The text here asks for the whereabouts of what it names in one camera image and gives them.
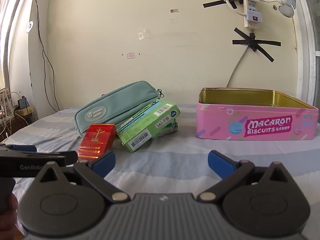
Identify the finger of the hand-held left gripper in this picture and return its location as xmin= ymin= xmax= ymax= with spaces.
xmin=0 ymin=144 xmax=37 ymax=156

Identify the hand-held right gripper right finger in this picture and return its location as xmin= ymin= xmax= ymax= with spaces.
xmin=207 ymin=150 xmax=290 ymax=202

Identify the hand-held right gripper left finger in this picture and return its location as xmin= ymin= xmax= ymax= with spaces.
xmin=35 ymin=151 xmax=131 ymax=203

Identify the red cigarette pack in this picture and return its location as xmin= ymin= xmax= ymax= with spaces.
xmin=77 ymin=123 xmax=117 ymax=163

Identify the pink biscuit tin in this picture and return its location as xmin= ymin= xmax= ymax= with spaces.
xmin=196 ymin=87 xmax=319 ymax=141

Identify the pale green barcode box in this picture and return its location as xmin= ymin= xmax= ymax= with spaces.
xmin=115 ymin=99 xmax=181 ymax=153

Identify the teal fabric pencil case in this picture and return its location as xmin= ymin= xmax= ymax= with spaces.
xmin=74 ymin=81 xmax=165 ymax=138

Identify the bright green box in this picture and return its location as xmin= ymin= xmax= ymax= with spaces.
xmin=156 ymin=120 xmax=178 ymax=139

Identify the person's left hand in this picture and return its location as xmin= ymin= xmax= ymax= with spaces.
xmin=0 ymin=194 xmax=20 ymax=240

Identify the wooden stool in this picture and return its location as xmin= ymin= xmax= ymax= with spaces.
xmin=15 ymin=105 xmax=38 ymax=125

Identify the black power adapter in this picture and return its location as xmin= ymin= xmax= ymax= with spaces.
xmin=17 ymin=96 xmax=30 ymax=110

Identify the striped blue bed sheet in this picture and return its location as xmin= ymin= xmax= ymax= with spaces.
xmin=0 ymin=104 xmax=320 ymax=240

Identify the white curtain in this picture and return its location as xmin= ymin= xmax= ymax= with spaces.
xmin=0 ymin=0 xmax=34 ymax=93

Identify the black tape cross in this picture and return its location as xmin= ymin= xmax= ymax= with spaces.
xmin=232 ymin=27 xmax=282 ymax=63

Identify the white power strip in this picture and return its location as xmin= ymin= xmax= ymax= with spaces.
xmin=243 ymin=0 xmax=263 ymax=29

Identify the small white fan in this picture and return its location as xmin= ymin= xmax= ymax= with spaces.
xmin=260 ymin=0 xmax=297 ymax=18

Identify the white cable bundle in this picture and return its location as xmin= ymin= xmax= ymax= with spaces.
xmin=0 ymin=87 xmax=20 ymax=135

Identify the white power strip cable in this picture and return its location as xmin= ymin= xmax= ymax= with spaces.
xmin=226 ymin=29 xmax=255 ymax=88

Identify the black wall cable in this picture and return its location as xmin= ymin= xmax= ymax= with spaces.
xmin=34 ymin=0 xmax=59 ymax=112

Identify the white window frame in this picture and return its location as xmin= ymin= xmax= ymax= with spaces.
xmin=287 ymin=0 xmax=320 ymax=123

